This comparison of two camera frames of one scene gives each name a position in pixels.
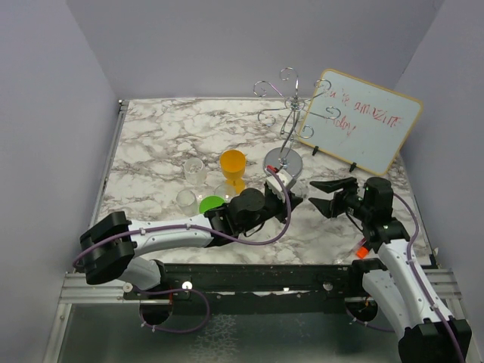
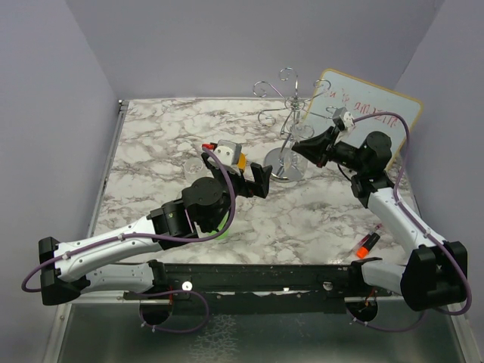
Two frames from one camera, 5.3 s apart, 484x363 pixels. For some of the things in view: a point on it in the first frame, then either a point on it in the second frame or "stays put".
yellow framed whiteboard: (359, 122) stays put
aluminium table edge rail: (122, 110) stays put
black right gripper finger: (324, 205) → (315, 148)
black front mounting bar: (255, 286) stays put
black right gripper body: (346, 200) → (344, 153)
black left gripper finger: (294, 200) → (259, 187)
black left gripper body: (274, 206) → (240, 185)
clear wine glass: (195, 171) stays put
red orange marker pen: (362, 250) stays put
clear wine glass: (305, 182) → (296, 164)
